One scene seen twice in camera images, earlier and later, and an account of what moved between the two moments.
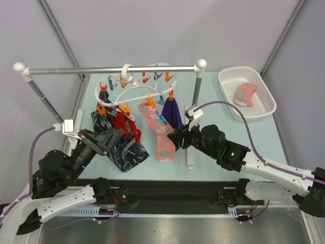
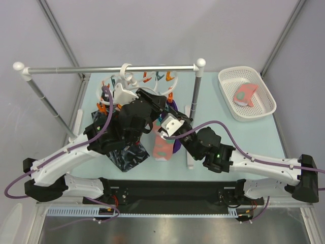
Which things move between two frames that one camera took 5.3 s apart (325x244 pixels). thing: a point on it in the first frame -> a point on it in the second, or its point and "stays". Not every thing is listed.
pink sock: x=244 y=93 stays
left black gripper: x=105 y=141 -> x=158 y=102
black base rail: x=176 y=197 stays
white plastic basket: x=246 y=87 stays
